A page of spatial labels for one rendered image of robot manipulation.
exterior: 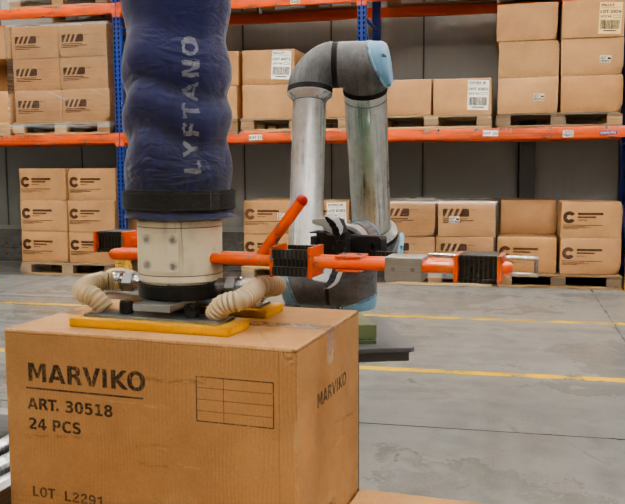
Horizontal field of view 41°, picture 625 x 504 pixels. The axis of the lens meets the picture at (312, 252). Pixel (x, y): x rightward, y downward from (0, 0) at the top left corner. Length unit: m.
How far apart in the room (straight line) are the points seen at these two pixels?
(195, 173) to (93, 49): 8.26
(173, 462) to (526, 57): 7.57
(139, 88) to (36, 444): 0.71
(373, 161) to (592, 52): 6.69
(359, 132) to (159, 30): 0.76
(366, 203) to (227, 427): 1.00
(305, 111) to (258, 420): 0.91
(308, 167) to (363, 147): 0.21
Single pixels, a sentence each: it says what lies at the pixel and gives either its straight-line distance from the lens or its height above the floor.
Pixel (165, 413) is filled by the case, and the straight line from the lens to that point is 1.58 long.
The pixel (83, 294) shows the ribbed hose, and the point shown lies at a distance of 1.71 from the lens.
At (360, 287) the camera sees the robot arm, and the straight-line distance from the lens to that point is 2.03.
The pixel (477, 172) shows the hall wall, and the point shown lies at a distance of 10.06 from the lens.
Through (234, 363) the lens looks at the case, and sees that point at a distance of 1.49.
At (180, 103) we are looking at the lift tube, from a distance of 1.62.
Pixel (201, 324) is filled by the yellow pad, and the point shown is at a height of 0.96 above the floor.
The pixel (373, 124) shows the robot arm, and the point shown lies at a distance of 2.22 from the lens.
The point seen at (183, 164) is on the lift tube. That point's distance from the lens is 1.61.
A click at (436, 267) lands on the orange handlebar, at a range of 1.53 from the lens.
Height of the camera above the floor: 1.26
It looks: 6 degrees down
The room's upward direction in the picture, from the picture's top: straight up
